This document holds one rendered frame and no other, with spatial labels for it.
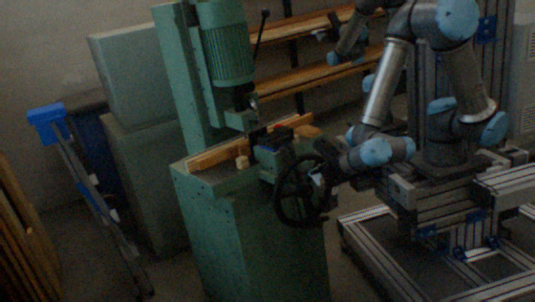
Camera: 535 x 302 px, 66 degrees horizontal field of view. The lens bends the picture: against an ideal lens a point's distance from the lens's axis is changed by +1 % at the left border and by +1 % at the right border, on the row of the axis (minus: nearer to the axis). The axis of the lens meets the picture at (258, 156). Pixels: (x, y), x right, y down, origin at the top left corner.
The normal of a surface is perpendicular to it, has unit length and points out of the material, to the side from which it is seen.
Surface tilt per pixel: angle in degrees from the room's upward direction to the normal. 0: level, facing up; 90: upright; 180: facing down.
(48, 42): 90
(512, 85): 90
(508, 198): 90
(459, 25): 83
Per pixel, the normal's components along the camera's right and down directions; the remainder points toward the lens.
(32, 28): 0.48, 0.28
